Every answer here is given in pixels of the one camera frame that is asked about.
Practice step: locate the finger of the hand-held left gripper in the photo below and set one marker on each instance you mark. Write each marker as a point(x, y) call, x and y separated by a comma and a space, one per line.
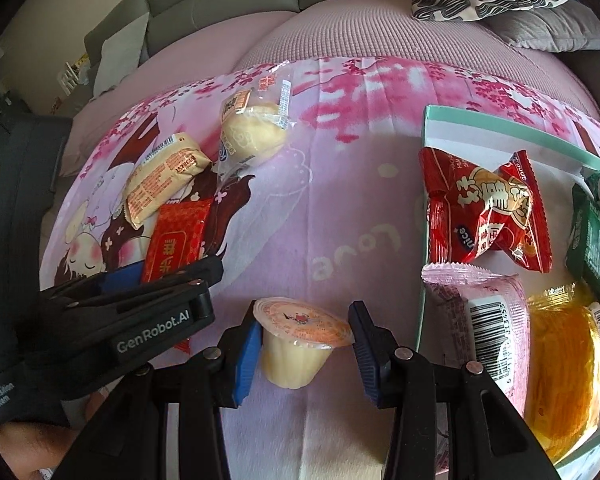
point(125, 279)
point(130, 330)

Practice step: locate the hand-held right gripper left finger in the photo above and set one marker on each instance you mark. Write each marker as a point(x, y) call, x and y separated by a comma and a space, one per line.
point(242, 360)

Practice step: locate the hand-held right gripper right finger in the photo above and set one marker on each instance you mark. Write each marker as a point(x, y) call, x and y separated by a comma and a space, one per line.
point(367, 360)

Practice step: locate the yellow jelly cup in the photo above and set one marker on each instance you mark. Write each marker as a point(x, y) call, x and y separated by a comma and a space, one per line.
point(290, 360)

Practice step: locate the red gold packet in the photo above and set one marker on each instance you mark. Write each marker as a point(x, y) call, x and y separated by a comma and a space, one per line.
point(180, 235)

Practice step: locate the pink snack packet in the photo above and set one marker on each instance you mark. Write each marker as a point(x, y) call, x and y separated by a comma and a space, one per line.
point(450, 290)

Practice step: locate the teal cardboard box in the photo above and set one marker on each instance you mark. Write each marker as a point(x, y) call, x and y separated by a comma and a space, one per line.
point(480, 135)

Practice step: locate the person's left forearm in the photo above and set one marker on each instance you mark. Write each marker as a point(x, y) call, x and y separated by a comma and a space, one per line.
point(25, 452)

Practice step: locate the tan biscuit packet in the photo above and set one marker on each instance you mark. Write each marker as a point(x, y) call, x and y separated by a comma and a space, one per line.
point(165, 175)

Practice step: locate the pink printed blanket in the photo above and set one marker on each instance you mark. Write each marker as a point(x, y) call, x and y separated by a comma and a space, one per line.
point(360, 185)

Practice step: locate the pale grey cushion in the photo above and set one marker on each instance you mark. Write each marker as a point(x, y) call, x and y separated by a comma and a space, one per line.
point(120, 55)

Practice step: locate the red snack bag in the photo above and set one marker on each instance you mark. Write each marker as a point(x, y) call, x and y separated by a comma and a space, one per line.
point(480, 210)

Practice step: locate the bread in clear wrapper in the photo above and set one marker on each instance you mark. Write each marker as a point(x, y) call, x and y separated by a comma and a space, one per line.
point(252, 135)

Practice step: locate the orange snack packet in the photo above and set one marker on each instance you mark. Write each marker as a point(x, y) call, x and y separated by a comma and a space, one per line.
point(565, 375)

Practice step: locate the pink sofa cover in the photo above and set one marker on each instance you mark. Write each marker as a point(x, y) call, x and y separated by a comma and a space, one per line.
point(355, 30)

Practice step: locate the grey pillow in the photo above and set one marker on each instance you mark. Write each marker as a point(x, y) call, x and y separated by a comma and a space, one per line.
point(545, 25)

